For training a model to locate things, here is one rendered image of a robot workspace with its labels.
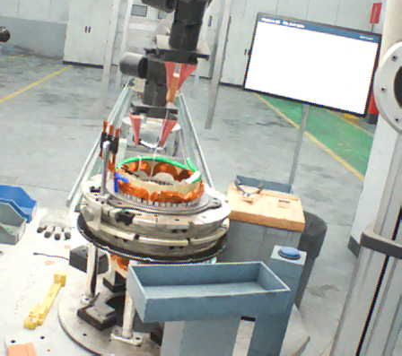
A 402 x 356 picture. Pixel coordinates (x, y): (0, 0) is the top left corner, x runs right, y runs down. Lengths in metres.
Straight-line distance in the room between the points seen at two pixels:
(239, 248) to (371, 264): 0.43
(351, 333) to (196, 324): 0.28
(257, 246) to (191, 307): 0.45
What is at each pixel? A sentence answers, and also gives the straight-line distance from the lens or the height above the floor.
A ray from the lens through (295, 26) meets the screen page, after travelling 2.09.
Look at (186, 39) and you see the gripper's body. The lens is 0.97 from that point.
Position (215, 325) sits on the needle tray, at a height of 1.00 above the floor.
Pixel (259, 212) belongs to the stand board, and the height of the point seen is 1.07.
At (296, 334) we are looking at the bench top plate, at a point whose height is 0.78.
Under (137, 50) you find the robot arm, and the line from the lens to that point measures 1.21.
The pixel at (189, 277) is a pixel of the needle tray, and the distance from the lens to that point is 0.89.
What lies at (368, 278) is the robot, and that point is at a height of 1.10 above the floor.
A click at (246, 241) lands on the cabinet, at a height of 0.99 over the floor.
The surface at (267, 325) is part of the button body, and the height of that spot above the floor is 0.87.
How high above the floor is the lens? 1.45
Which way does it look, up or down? 14 degrees down
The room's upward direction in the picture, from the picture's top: 9 degrees clockwise
